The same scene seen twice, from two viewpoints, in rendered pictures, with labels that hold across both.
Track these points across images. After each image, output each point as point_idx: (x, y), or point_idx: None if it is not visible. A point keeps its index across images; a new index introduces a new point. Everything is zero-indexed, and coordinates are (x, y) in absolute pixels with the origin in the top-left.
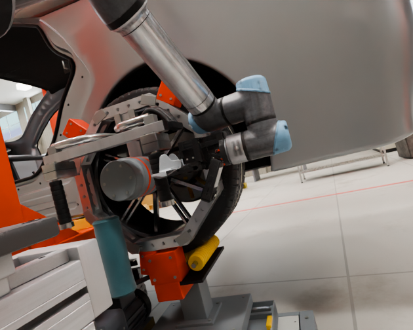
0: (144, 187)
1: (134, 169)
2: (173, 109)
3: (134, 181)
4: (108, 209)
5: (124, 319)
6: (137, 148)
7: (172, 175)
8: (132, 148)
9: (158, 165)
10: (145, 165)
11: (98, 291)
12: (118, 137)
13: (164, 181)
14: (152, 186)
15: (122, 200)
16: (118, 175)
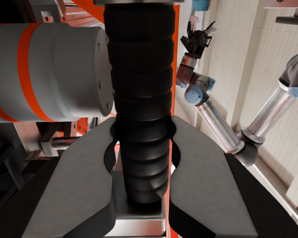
0: (48, 54)
1: (94, 103)
2: None
3: (96, 75)
4: (18, 4)
5: None
6: (25, 134)
7: (256, 180)
8: (31, 129)
9: (165, 163)
10: (37, 112)
11: None
12: None
13: (162, 110)
14: None
15: (99, 27)
16: (107, 85)
